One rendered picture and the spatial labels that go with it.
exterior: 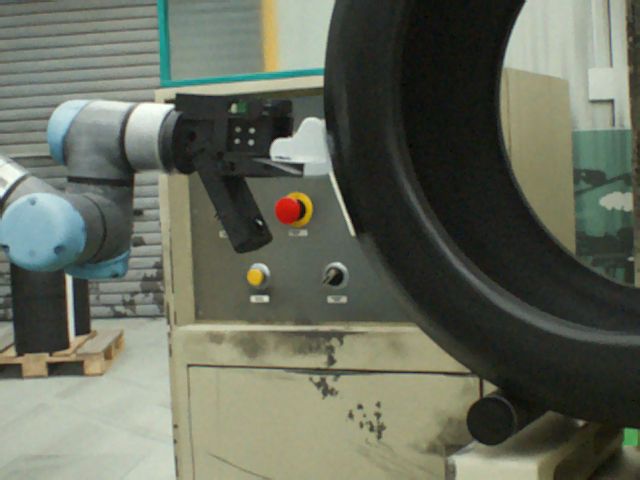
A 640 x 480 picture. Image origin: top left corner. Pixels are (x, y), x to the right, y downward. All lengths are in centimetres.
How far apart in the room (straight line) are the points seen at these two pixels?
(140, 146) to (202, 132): 7
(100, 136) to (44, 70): 967
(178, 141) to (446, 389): 64
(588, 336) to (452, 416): 76
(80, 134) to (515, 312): 54
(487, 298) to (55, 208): 43
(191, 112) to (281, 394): 68
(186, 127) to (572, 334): 49
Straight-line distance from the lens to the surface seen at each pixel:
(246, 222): 132
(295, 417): 191
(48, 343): 772
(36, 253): 125
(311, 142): 127
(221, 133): 130
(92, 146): 138
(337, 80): 115
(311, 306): 193
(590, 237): 1048
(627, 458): 143
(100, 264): 139
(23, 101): 1108
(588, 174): 1047
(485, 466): 116
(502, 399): 115
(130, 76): 1083
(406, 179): 111
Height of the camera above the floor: 113
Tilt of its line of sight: 3 degrees down
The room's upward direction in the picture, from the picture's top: 2 degrees counter-clockwise
